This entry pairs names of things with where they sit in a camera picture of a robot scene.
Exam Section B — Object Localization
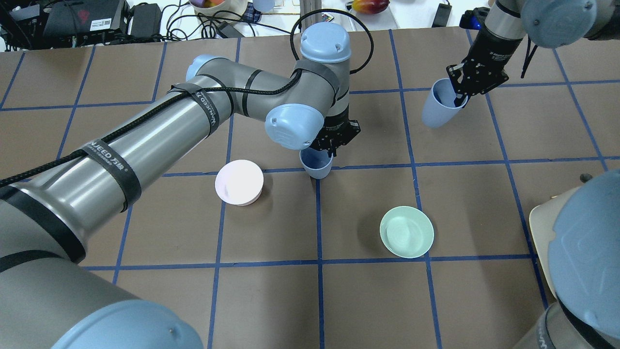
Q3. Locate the bowl of foam blocks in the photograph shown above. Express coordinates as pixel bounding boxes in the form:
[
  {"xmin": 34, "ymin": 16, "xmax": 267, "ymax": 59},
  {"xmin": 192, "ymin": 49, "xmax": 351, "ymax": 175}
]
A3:
[{"xmin": 189, "ymin": 0, "xmax": 248, "ymax": 24}]

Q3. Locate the aluminium frame post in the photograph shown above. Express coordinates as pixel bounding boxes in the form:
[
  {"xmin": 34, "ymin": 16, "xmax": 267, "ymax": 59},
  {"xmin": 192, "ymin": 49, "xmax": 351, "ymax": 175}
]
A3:
[{"xmin": 300, "ymin": 0, "xmax": 323, "ymax": 32}]

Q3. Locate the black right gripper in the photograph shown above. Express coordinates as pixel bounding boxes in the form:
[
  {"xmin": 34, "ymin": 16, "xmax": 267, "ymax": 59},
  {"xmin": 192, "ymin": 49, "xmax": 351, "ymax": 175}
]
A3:
[{"xmin": 447, "ymin": 29, "xmax": 521, "ymax": 108}]

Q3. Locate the black power adapter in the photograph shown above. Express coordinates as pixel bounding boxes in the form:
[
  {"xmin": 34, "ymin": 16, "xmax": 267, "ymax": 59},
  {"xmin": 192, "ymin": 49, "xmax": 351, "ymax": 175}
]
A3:
[{"xmin": 431, "ymin": 3, "xmax": 452, "ymax": 27}]

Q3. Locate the metal tray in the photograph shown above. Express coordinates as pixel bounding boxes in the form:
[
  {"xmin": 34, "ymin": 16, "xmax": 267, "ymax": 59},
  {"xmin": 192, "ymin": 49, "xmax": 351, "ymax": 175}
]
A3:
[{"xmin": 345, "ymin": 0, "xmax": 398, "ymax": 31}]

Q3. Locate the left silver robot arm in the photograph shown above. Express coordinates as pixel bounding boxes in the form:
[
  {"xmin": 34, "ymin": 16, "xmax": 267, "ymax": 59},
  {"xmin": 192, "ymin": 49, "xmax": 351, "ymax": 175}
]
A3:
[{"xmin": 1, "ymin": 22, "xmax": 359, "ymax": 349}]

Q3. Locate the blue cup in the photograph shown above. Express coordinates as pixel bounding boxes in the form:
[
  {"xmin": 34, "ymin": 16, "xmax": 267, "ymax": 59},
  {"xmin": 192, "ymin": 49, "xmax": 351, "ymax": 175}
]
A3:
[
  {"xmin": 421, "ymin": 78, "xmax": 463, "ymax": 128},
  {"xmin": 252, "ymin": 0, "xmax": 276, "ymax": 13},
  {"xmin": 299, "ymin": 148, "xmax": 334, "ymax": 180}
]

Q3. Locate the pink bowl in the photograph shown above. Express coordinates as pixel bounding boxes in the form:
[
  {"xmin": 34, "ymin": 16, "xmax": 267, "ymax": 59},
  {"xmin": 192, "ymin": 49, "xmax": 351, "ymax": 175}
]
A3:
[{"xmin": 215, "ymin": 159, "xmax": 265, "ymax": 206}]

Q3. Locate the cream white toaster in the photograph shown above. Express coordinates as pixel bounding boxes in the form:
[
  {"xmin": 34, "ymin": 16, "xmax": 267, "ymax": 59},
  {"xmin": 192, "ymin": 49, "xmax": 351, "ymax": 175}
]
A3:
[{"xmin": 528, "ymin": 185, "xmax": 583, "ymax": 274}]

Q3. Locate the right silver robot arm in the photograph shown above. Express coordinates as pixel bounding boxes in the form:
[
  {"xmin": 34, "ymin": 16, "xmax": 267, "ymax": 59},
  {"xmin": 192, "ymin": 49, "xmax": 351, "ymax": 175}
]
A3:
[{"xmin": 447, "ymin": 0, "xmax": 620, "ymax": 349}]

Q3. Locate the mint green bowl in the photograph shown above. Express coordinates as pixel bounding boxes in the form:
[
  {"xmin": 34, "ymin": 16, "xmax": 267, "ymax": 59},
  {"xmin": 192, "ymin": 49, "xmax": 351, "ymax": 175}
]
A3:
[{"xmin": 379, "ymin": 206, "xmax": 435, "ymax": 259}]

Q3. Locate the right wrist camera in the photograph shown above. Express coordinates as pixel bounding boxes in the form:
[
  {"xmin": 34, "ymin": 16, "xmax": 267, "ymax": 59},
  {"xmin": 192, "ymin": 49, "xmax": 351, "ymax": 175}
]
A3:
[{"xmin": 459, "ymin": 7, "xmax": 490, "ymax": 31}]

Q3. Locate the blue cup on side table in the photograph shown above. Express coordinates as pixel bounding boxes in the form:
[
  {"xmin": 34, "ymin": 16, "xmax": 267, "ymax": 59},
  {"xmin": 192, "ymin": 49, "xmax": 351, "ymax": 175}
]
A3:
[{"xmin": 252, "ymin": 0, "xmax": 276, "ymax": 13}]

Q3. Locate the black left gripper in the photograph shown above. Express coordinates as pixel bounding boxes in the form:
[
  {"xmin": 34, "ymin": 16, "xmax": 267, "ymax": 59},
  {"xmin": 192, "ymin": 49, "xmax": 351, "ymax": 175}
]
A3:
[{"xmin": 310, "ymin": 107, "xmax": 361, "ymax": 158}]

